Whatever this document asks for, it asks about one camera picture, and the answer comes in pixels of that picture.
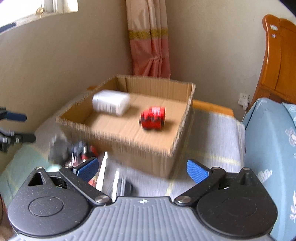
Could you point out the white translucent plastic container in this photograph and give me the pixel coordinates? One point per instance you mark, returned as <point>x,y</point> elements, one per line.
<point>111,102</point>

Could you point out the pink curtain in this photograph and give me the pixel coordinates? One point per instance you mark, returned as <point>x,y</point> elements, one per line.
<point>149,39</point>

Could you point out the brown cardboard box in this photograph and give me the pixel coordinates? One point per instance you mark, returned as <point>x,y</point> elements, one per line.
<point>153,152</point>

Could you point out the wooden bed headboard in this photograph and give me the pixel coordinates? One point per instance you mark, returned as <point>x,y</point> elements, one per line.
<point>277,77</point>

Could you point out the blue floral bed sheet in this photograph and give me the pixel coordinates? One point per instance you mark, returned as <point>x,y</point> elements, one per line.
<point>270,153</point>

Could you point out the black red toy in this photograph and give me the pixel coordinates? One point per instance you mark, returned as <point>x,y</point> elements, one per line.
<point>79,153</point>

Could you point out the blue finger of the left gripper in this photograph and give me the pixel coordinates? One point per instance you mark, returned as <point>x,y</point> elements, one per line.
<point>15,116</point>

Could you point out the white wall plug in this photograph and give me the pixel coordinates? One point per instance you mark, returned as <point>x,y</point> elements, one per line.
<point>243,100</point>

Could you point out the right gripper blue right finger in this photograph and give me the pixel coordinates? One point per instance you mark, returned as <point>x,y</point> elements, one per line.
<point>197,171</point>

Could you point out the red toy car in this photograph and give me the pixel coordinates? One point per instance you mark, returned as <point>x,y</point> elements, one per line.
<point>153,118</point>

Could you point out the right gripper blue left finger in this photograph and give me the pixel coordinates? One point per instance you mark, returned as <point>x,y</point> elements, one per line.
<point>88,169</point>

